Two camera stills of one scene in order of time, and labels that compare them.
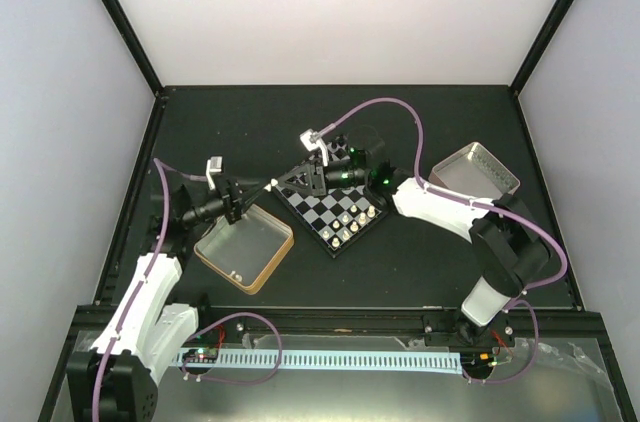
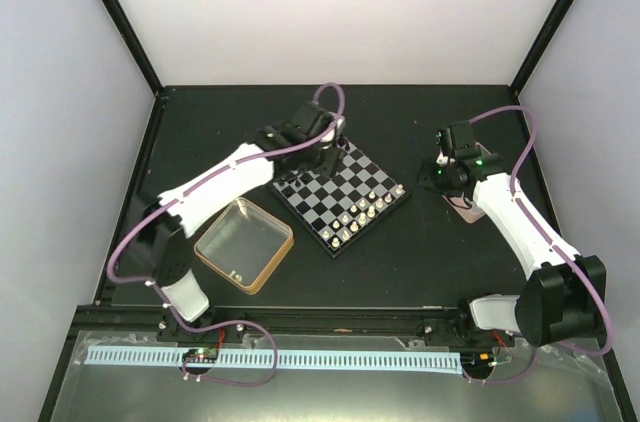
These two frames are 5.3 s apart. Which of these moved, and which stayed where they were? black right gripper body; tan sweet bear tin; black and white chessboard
Moved: black right gripper body
Stayed: tan sweet bear tin; black and white chessboard
